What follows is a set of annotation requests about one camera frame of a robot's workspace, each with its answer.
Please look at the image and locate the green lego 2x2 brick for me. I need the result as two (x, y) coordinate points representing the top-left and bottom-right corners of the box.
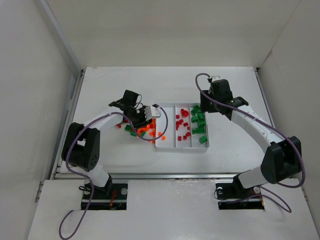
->
(125, 125), (132, 132)

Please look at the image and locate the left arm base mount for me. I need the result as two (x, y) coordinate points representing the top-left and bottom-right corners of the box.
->
(88, 179), (128, 211)

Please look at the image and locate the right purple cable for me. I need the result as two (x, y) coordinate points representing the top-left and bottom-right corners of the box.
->
(194, 72), (306, 213)

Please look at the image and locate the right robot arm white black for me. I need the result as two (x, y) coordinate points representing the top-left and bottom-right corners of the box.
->
(200, 76), (305, 196)

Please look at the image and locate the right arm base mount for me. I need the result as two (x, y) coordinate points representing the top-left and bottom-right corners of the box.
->
(214, 182), (265, 210)

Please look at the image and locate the wrist white camera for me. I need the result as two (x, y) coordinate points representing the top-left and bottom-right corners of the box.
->
(144, 104), (161, 121)
(207, 75), (221, 83)

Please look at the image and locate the green lego brick in tray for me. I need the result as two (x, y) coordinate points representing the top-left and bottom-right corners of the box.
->
(199, 136), (208, 144)

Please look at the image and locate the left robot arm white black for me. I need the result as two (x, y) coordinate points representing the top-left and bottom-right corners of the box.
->
(61, 90), (161, 194)

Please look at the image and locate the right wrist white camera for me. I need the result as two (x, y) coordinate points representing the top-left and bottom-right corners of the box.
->
(207, 75), (221, 83)

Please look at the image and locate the white three-compartment tray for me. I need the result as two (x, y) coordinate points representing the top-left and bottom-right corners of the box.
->
(155, 103), (210, 153)

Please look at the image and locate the red curved lego piece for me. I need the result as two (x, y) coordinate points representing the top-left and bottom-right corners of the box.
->
(175, 119), (184, 131)

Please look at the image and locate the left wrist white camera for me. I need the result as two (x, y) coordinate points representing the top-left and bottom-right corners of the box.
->
(144, 104), (161, 121)

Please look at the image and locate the red arch lego in tray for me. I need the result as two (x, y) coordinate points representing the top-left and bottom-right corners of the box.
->
(180, 109), (190, 118)

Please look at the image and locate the orange round lego piece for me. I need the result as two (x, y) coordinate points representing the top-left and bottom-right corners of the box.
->
(137, 124), (150, 135)

